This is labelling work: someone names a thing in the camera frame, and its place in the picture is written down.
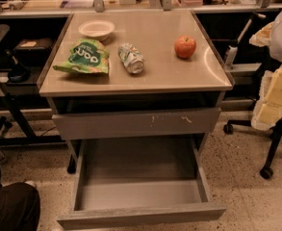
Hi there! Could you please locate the open middle drawer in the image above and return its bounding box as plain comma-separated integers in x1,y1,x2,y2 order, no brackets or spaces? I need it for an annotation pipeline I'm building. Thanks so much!
58,136,226,230

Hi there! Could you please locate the crushed soda can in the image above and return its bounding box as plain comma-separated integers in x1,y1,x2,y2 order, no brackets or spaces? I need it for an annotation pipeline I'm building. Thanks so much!
118,43,144,74

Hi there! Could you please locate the grey drawer cabinet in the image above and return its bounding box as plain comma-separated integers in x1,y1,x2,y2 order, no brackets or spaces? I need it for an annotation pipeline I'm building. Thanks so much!
37,10,235,175

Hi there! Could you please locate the white handled tool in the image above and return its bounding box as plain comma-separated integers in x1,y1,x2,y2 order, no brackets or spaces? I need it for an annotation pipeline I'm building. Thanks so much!
224,13,266,68

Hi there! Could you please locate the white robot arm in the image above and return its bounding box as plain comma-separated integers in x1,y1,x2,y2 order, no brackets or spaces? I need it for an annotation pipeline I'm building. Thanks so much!
249,12,282,131

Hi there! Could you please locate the person's dark trouser leg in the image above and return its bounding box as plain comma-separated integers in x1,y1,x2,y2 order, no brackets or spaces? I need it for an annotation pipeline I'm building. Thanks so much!
0,131,41,231

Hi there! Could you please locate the red apple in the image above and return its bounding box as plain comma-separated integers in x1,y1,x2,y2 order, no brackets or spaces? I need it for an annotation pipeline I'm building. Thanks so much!
174,36,196,59

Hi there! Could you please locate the white paper bowl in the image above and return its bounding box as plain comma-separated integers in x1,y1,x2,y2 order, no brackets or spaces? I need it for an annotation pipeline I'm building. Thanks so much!
79,20,115,41

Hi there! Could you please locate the black joystick device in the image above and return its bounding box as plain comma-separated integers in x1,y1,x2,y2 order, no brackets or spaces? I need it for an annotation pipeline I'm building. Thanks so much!
6,50,30,83

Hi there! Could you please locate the green chip bag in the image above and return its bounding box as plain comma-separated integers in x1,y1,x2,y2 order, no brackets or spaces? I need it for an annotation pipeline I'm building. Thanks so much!
53,38,110,74

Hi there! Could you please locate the closed top drawer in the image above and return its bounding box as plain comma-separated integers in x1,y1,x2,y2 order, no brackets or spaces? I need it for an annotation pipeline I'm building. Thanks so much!
53,108,220,140

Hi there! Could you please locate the black office chair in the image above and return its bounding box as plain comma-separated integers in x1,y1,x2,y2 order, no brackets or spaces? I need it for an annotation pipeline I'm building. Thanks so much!
223,111,282,180

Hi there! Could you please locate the black box on shelf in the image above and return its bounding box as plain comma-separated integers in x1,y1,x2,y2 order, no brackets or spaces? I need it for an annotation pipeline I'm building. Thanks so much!
13,38,53,59

